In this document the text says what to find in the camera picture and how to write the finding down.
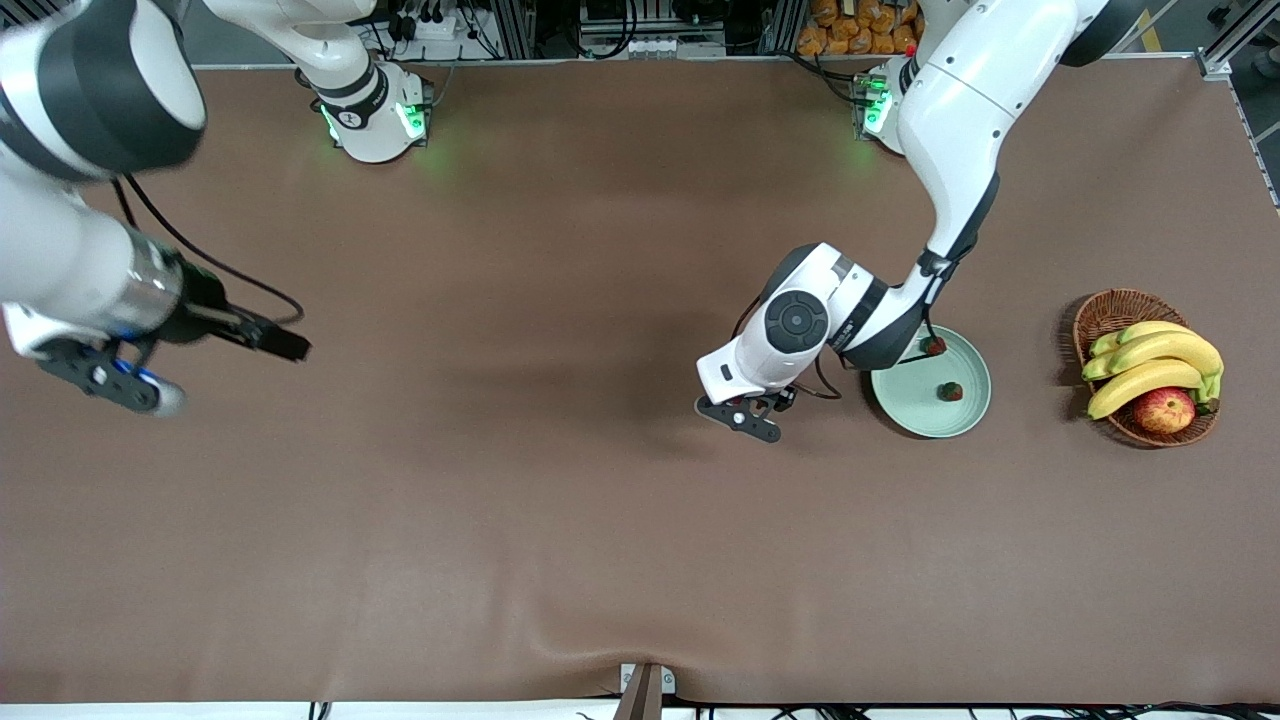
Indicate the white terminal block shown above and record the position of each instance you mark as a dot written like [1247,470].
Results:
[655,46]

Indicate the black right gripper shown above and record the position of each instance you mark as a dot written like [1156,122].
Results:
[203,308]

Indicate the red apple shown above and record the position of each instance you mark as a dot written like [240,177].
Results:
[1165,412]

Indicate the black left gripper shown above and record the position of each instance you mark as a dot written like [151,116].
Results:
[783,399]

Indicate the white power strip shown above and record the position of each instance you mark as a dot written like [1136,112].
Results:
[430,28]

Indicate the brown wicker basket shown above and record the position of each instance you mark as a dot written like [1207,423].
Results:
[1110,310]

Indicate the bag of orange bread rolls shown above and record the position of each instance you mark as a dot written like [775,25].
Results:
[850,35]

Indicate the aluminium equipment rack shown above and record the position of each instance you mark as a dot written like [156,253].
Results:
[520,25]

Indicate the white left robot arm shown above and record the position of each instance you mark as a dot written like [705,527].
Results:
[970,90]

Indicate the red strawberry green leaves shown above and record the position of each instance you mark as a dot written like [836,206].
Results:
[935,346]
[950,391]

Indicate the yellow banana beside apple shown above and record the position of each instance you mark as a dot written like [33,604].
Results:
[1140,385]

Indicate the brown table mat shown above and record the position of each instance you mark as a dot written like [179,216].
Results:
[500,520]

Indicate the small yellow banana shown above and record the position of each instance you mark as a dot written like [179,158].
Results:
[1150,328]

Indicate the large yellow banana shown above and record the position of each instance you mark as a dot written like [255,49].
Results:
[1170,350]

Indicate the light green round plate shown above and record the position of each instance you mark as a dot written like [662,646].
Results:
[920,412]

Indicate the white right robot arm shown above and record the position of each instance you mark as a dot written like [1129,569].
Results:
[60,270]

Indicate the metal table edge bracket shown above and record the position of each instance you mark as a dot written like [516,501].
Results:
[645,695]

